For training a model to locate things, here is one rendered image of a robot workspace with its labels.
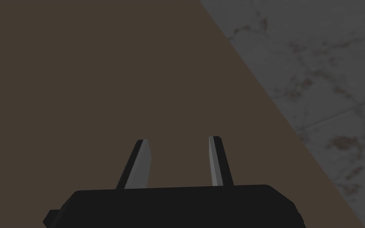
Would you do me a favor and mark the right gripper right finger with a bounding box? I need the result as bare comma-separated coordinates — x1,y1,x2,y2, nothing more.
208,136,234,187

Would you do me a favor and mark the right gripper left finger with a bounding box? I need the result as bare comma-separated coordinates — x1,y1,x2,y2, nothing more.
115,139,152,190

